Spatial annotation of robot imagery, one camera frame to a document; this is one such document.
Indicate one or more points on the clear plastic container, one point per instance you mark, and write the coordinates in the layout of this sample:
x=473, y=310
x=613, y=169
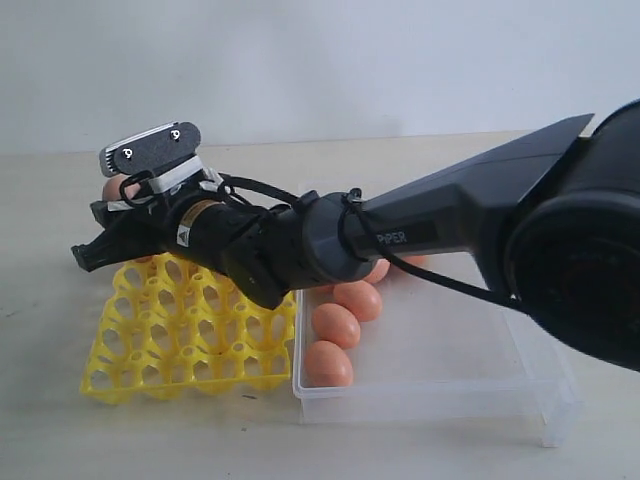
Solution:
x=435, y=354

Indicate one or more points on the brown egg second row middle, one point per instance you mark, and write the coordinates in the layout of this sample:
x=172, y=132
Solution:
x=379, y=271

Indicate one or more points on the yellow plastic egg tray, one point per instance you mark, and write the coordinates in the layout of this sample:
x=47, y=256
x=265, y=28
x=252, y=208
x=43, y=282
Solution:
x=172, y=326

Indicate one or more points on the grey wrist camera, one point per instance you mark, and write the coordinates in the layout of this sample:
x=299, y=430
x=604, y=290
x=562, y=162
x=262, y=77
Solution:
x=154, y=150

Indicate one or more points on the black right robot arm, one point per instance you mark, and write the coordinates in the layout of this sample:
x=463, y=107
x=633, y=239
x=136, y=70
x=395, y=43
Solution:
x=546, y=225

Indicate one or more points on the brown egg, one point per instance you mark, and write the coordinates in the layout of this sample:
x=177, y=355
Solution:
x=360, y=298
x=111, y=189
x=327, y=365
x=335, y=323
x=419, y=261

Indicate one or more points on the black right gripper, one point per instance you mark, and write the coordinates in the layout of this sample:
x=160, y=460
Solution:
x=193, y=225

